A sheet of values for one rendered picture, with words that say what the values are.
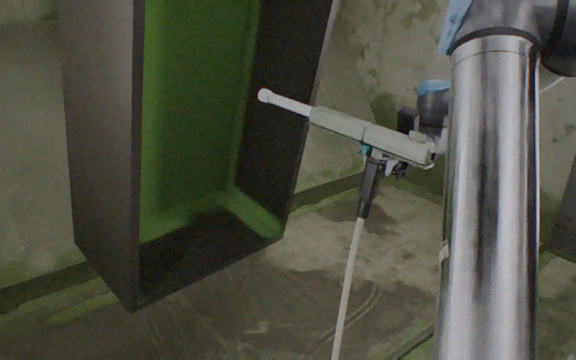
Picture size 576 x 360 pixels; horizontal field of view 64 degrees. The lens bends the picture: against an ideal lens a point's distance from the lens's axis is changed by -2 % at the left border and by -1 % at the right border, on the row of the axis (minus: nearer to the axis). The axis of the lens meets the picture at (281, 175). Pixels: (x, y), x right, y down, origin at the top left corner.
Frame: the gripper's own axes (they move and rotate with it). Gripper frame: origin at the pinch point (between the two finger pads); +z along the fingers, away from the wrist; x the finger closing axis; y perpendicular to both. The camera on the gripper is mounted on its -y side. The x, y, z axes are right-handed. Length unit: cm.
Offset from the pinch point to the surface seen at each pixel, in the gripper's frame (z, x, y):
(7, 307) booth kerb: 29, 121, 109
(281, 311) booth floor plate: -47, 42, 93
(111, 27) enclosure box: 38, 44, -15
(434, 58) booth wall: -191, 67, -12
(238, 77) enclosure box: -27, 69, 2
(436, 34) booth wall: -189, 70, -25
